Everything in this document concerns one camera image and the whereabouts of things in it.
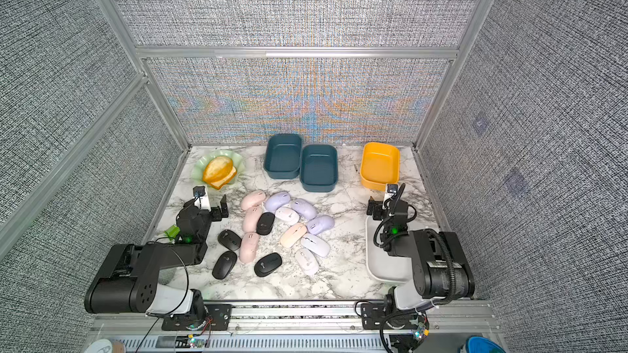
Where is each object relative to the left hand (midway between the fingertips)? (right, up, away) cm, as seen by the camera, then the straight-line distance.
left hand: (215, 193), depth 90 cm
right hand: (+63, +1, +3) cm, 64 cm away
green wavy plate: (-13, +13, +16) cm, 24 cm away
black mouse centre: (+18, -11, +2) cm, 21 cm away
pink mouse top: (+12, -3, +8) cm, 15 cm away
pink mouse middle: (+13, -10, +3) cm, 16 cm away
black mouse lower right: (+21, -23, -8) cm, 32 cm away
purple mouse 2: (+33, -7, +5) cm, 34 cm away
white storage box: (+59, -23, -8) cm, 64 cm away
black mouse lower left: (+6, -23, -8) cm, 25 cm away
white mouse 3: (+34, -22, -8) cm, 42 cm away
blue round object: (+78, -35, -29) cm, 90 cm away
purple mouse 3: (+39, -11, 0) cm, 40 cm away
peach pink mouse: (+29, -15, -2) cm, 33 cm away
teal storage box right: (+39, +10, +16) cm, 43 cm away
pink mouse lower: (+14, -19, -5) cm, 24 cm away
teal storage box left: (+22, +15, +26) cm, 38 cm away
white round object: (-21, -38, -25) cm, 50 cm away
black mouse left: (+6, -16, -2) cm, 18 cm away
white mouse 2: (+37, -18, -3) cm, 41 cm away
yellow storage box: (+67, +11, +23) cm, 72 cm away
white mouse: (+26, -8, +2) cm, 28 cm away
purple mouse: (+22, -3, +7) cm, 23 cm away
